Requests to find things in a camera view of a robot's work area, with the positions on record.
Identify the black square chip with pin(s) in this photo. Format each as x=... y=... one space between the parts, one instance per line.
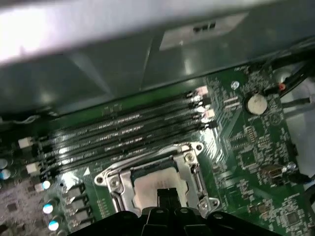
x=247 y=157

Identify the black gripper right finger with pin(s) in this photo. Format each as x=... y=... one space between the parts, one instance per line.
x=173 y=199

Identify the silver internal USB port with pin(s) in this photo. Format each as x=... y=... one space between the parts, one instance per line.
x=270 y=172

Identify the metal socket cover frame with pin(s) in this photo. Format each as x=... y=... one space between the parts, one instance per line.
x=192 y=174

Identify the black PC case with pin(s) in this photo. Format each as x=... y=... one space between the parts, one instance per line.
x=98 y=73

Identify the green motherboard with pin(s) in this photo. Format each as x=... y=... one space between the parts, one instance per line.
x=246 y=172

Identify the silver-topped cylindrical capacitor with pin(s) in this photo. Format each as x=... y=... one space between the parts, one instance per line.
x=53 y=225
x=2 y=162
x=5 y=173
x=48 y=209
x=46 y=184

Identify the black RAM slot white clips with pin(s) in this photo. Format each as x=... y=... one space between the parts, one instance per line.
x=128 y=141
x=128 y=120

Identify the silver motherboard screw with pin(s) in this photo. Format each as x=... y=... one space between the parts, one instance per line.
x=235 y=85

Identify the silver square CPU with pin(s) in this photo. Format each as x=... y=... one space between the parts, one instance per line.
x=147 y=189

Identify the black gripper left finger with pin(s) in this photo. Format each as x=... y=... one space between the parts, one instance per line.
x=163 y=199

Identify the CPU socket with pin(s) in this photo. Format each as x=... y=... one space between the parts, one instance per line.
x=104 y=176

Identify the silver coin battery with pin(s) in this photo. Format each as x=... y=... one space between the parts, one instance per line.
x=257 y=103

